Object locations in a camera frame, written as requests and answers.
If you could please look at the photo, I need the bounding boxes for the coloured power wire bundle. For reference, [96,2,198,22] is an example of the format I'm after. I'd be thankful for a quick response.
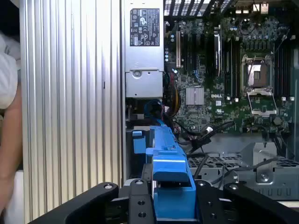
[163,72,182,118]

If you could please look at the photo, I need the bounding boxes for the blue disk carrier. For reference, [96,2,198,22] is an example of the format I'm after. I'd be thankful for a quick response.
[145,125,197,222]

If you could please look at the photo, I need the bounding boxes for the thin grey wire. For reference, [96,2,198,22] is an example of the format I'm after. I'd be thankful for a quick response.
[193,154,281,187]

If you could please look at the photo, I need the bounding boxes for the open PC case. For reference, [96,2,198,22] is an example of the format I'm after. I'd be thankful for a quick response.
[120,0,299,201]

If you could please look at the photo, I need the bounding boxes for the green motherboard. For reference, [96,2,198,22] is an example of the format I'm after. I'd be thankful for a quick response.
[163,14,295,136]

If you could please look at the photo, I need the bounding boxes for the metal socket cover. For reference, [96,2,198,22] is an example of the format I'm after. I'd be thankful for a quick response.
[247,89,278,117]

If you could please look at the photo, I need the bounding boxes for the silver perforated drive cage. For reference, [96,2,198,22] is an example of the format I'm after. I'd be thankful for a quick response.
[186,140,299,201]

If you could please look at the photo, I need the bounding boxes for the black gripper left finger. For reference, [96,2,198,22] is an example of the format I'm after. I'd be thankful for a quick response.
[28,178,157,224]

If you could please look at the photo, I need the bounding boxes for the black expansion slot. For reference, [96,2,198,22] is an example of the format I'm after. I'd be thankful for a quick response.
[191,35,198,77]
[183,35,191,71]

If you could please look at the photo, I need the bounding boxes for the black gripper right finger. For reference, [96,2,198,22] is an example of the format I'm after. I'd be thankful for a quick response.
[194,179,299,224]

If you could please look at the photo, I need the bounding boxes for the metal-edged expansion slot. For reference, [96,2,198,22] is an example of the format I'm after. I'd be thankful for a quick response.
[213,32,222,77]

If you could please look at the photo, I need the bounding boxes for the blue plastic bay latch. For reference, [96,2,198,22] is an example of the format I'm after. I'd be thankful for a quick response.
[131,130,147,154]

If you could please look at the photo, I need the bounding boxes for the silver finned heat sink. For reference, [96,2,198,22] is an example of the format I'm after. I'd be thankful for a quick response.
[185,86,205,105]

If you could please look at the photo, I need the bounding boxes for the thin metal locking lever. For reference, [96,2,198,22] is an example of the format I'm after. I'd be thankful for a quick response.
[244,57,256,82]

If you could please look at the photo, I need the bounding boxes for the silver power supply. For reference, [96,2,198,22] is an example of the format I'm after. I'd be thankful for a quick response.
[123,0,164,99]

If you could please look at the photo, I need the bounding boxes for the white expansion slot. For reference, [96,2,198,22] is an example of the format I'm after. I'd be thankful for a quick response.
[175,31,182,69]

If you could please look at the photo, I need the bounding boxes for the black RAM slot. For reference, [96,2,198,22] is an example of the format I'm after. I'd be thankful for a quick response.
[236,41,242,100]
[228,41,233,100]
[288,42,293,100]
[232,41,237,100]
[279,42,284,100]
[224,41,228,100]
[275,42,280,100]
[284,42,289,100]

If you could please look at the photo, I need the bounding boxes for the CPU socket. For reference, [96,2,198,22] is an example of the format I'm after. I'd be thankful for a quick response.
[241,53,274,90]

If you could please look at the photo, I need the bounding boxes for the black disk wire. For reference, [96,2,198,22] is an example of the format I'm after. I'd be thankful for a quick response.
[174,120,235,154]

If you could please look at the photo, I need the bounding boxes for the blue data wire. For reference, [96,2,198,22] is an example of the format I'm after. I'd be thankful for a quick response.
[143,99,164,128]

